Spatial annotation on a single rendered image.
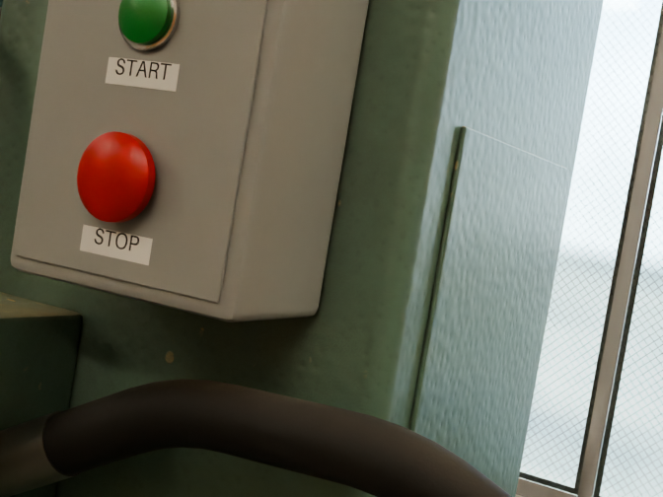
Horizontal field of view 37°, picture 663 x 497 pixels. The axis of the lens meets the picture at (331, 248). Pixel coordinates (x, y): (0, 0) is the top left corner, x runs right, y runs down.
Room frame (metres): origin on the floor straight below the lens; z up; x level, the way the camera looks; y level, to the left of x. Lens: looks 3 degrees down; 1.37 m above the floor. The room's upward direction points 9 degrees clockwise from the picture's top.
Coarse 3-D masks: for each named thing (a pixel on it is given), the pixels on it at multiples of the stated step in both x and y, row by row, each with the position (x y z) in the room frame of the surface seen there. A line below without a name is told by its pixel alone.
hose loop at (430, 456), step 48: (192, 384) 0.34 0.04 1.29; (0, 432) 0.37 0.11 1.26; (48, 432) 0.36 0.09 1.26; (96, 432) 0.35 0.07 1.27; (144, 432) 0.34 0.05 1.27; (192, 432) 0.33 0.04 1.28; (240, 432) 0.32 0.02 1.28; (288, 432) 0.32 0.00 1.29; (336, 432) 0.31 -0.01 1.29; (384, 432) 0.31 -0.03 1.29; (0, 480) 0.36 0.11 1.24; (48, 480) 0.36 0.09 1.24; (336, 480) 0.31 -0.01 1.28; (384, 480) 0.30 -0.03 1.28; (432, 480) 0.30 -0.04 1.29; (480, 480) 0.30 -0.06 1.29
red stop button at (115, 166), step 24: (96, 144) 0.33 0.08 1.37; (120, 144) 0.32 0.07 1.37; (144, 144) 0.33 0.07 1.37; (96, 168) 0.33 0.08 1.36; (120, 168) 0.32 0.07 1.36; (144, 168) 0.32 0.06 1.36; (96, 192) 0.33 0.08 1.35; (120, 192) 0.32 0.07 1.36; (144, 192) 0.32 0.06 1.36; (96, 216) 0.33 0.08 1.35; (120, 216) 0.32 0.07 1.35
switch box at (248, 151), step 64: (64, 0) 0.35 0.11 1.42; (192, 0) 0.33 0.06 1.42; (256, 0) 0.31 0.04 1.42; (320, 0) 0.33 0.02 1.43; (64, 64) 0.35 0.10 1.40; (192, 64) 0.32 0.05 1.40; (256, 64) 0.31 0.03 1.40; (320, 64) 0.34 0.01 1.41; (64, 128) 0.35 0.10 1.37; (128, 128) 0.33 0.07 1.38; (192, 128) 0.32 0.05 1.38; (256, 128) 0.31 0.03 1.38; (320, 128) 0.34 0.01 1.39; (64, 192) 0.34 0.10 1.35; (192, 192) 0.32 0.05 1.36; (256, 192) 0.31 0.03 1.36; (320, 192) 0.35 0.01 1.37; (64, 256) 0.34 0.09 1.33; (192, 256) 0.32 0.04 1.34; (256, 256) 0.32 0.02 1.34; (320, 256) 0.36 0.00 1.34
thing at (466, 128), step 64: (384, 0) 0.36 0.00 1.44; (448, 0) 0.36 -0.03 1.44; (512, 0) 0.41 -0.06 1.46; (576, 0) 0.49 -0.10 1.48; (0, 64) 0.45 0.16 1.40; (384, 64) 0.36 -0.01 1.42; (448, 64) 0.36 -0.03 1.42; (512, 64) 0.42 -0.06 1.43; (576, 64) 0.51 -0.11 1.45; (0, 128) 0.44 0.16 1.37; (384, 128) 0.36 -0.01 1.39; (448, 128) 0.37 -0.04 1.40; (512, 128) 0.44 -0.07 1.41; (576, 128) 0.53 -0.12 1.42; (0, 192) 0.44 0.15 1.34; (384, 192) 0.36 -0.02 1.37; (448, 192) 0.38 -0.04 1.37; (512, 192) 0.44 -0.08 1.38; (0, 256) 0.44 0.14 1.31; (384, 256) 0.36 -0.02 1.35; (448, 256) 0.38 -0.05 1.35; (512, 256) 0.46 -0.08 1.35; (128, 320) 0.40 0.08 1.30; (192, 320) 0.39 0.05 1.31; (256, 320) 0.38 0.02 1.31; (320, 320) 0.37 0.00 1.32; (384, 320) 0.36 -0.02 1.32; (448, 320) 0.39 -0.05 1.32; (512, 320) 0.47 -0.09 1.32; (128, 384) 0.40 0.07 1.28; (256, 384) 0.38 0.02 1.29; (320, 384) 0.36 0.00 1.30; (384, 384) 0.36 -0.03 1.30; (448, 384) 0.40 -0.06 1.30; (512, 384) 0.49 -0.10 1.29; (192, 448) 0.39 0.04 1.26; (448, 448) 0.42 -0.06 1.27; (512, 448) 0.51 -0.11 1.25
